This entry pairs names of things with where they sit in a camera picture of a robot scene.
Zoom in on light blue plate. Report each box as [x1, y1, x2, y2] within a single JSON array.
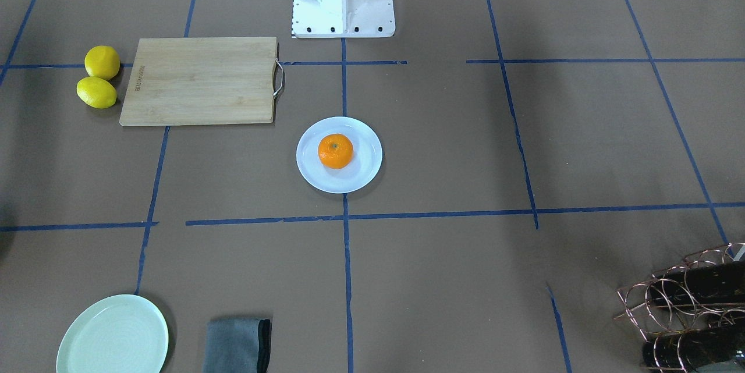
[[296, 116, 384, 194]]

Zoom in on orange fruit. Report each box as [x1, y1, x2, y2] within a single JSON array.
[[317, 133, 354, 170]]

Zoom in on light green plate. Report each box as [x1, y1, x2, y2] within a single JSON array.
[[55, 294, 169, 372]]

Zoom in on wooden cutting board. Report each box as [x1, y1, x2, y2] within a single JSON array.
[[119, 37, 285, 127]]

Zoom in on folded grey cloth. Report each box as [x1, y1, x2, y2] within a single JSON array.
[[202, 317, 272, 372]]

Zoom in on lower yellow lemon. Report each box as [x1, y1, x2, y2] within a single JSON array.
[[76, 76, 118, 109]]

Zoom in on yellow lemon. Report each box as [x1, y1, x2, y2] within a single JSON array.
[[83, 46, 122, 80], [76, 76, 118, 109]]

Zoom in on upper yellow lemon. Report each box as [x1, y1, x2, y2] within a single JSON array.
[[83, 46, 122, 80]]

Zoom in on dark wine bottle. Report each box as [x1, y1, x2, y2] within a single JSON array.
[[648, 261, 744, 308], [642, 325, 744, 372]]

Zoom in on copper wire bottle rack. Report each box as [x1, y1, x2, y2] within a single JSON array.
[[617, 243, 744, 372]]

